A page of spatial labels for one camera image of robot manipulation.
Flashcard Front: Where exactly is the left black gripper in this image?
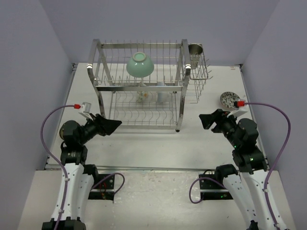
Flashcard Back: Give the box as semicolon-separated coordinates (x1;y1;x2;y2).
78;113;121;145

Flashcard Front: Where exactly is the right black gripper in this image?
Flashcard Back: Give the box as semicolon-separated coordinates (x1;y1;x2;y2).
199;108;241;148

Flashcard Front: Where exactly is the yellow flower bowl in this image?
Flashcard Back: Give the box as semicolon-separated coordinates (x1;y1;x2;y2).
136;91;152;103

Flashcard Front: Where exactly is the light blue white bowl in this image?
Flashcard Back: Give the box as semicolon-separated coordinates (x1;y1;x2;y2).
156;82;169;103

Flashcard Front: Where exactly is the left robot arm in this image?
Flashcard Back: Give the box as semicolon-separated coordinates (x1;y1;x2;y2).
42;114;122;230

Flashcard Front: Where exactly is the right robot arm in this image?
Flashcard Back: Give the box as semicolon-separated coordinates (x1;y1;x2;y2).
199;109;288;230

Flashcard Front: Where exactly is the stainless steel dish rack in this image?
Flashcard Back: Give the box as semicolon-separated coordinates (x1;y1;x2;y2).
86;38;192;133

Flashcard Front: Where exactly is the celadon green bowl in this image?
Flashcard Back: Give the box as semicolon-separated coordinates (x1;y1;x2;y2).
126;52;154;78

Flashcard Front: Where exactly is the steel utensil cup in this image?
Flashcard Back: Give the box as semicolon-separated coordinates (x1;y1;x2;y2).
188;44;203;69

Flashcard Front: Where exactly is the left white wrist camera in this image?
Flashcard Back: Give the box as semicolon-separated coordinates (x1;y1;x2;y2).
79;102;92;114

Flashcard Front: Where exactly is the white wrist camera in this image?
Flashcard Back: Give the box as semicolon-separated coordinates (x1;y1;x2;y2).
79;102;92;114
227;99;248;118

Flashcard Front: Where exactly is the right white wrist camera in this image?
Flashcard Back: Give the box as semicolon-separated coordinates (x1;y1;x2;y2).
227;99;248;118

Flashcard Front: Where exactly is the wire utensil basket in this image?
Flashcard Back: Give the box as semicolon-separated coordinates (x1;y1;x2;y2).
186;53;212;104

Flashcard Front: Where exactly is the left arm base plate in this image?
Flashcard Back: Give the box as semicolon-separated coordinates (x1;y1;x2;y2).
88;175;115;201

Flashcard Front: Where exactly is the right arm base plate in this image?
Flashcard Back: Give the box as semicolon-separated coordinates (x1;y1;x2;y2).
199;179;233;200

